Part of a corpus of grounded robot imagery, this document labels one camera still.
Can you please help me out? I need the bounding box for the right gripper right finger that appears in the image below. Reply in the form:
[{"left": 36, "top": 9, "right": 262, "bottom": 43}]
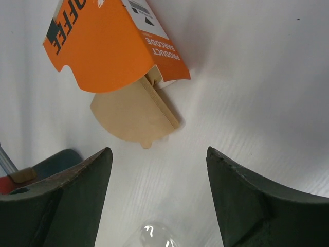
[{"left": 206, "top": 147, "right": 328, "bottom": 246}]

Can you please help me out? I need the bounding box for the brown paper filter stack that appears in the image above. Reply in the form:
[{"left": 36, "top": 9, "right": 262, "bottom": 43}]
[{"left": 90, "top": 77, "right": 180, "bottom": 149}]

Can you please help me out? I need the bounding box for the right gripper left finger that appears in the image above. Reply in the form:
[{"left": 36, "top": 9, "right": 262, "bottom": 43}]
[{"left": 1, "top": 147, "right": 113, "bottom": 246}]

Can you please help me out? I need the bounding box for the clear glass cup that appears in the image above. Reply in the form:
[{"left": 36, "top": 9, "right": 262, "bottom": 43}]
[{"left": 123, "top": 221, "right": 182, "bottom": 247}]

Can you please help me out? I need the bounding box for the orange coffee filter package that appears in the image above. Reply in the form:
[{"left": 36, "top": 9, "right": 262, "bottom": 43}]
[{"left": 43, "top": 0, "right": 190, "bottom": 93}]

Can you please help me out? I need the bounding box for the glass carafe with red rim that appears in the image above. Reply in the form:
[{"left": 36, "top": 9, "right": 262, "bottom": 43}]
[{"left": 1, "top": 149, "right": 83, "bottom": 195}]

